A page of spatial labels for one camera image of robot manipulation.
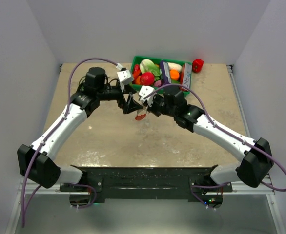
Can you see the red chili pepper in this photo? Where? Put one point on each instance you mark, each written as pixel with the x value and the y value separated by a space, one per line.
pixel 136 71

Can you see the orange carrot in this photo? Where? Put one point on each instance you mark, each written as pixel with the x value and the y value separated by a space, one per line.
pixel 138 80

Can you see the red grey box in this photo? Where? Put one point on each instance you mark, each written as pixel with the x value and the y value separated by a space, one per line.
pixel 185 77

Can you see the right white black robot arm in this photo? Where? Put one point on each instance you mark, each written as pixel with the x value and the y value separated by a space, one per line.
pixel 252 164

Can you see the white radish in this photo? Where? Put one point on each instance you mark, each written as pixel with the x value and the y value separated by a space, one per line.
pixel 174 66

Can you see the orange fruit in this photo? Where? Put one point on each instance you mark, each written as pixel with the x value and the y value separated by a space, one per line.
pixel 174 74

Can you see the purple white box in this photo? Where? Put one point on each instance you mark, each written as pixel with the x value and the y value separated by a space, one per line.
pixel 164 72

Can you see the purple sweet potato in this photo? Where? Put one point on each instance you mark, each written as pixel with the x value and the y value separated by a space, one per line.
pixel 157 83

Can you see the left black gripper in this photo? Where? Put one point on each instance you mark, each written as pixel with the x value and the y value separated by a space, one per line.
pixel 131 105

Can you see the red apple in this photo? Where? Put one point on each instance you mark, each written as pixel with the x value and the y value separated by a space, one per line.
pixel 147 79

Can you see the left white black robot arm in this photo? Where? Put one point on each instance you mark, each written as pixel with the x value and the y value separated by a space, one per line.
pixel 36 161

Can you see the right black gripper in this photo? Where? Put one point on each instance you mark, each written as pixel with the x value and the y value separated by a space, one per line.
pixel 152 108

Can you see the red bell pepper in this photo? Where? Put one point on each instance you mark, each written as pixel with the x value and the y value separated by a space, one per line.
pixel 197 65

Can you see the green plastic bin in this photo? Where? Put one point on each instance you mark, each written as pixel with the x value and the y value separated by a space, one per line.
pixel 138 59

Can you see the black base frame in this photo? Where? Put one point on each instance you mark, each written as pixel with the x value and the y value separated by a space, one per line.
pixel 90 185

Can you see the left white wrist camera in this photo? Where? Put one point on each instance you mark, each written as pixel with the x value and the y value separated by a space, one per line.
pixel 125 77

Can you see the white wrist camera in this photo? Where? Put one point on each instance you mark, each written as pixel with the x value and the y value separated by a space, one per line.
pixel 125 77
pixel 146 95

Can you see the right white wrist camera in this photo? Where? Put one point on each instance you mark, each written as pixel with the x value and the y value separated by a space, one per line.
pixel 146 95

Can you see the white green cabbage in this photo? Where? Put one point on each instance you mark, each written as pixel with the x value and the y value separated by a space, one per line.
pixel 147 65

